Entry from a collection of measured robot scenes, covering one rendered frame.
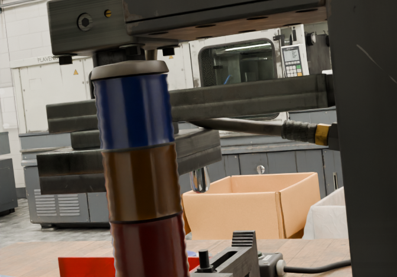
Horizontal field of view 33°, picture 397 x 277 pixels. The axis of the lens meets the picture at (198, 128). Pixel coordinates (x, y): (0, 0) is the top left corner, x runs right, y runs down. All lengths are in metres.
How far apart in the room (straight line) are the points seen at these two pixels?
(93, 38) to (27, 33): 8.66
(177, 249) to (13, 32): 9.10
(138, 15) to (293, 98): 0.14
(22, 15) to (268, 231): 6.84
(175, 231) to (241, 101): 0.23
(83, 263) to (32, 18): 8.27
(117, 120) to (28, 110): 6.36
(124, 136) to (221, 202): 2.67
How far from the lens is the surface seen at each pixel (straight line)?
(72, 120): 0.61
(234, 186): 3.55
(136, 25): 0.55
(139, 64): 0.32
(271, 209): 2.90
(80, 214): 6.41
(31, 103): 6.64
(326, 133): 0.63
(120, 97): 0.32
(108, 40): 0.58
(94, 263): 0.99
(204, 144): 0.66
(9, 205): 8.11
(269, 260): 0.97
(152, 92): 0.32
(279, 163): 5.36
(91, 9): 0.59
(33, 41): 9.17
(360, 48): 0.49
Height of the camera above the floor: 1.18
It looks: 3 degrees down
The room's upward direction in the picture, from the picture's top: 6 degrees counter-clockwise
